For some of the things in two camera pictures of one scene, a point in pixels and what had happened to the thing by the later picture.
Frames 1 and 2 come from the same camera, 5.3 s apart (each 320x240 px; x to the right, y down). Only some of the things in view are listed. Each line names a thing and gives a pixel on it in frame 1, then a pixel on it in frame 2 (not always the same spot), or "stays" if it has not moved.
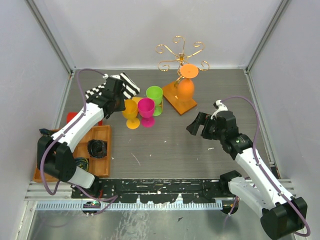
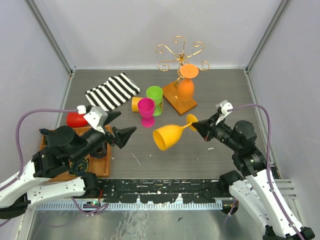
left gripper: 122,98 → 123,135
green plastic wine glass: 156,92 stays
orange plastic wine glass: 186,87 stays
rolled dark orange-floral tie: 45,132 stays
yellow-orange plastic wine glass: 130,113 → 165,135
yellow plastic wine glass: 136,99 stays
